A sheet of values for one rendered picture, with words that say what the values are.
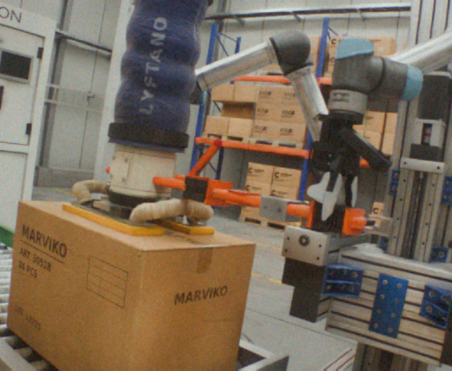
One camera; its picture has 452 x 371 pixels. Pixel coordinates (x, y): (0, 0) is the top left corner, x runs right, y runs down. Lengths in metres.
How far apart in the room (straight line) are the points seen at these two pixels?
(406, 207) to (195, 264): 0.72
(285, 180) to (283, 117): 1.24
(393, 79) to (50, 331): 1.04
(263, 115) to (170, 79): 8.18
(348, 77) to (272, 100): 8.42
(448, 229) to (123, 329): 1.03
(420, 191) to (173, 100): 0.80
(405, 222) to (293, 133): 7.55
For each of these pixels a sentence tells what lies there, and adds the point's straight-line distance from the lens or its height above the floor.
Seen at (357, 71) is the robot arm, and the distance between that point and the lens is 0.92.
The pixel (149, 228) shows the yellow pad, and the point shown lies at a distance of 1.13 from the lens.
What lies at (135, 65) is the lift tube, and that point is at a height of 1.37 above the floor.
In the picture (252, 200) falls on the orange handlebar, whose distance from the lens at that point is 0.99.
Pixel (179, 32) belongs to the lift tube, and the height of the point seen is 1.47.
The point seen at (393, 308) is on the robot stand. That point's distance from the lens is 1.41.
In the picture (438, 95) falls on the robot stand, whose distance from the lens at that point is 1.51.
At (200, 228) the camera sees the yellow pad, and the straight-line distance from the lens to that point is 1.25.
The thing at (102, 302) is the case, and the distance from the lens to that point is 1.10.
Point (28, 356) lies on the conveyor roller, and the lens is 1.42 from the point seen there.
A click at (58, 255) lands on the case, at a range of 1.25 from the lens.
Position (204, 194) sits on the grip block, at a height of 1.07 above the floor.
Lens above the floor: 1.15
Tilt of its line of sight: 3 degrees down
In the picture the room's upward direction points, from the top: 9 degrees clockwise
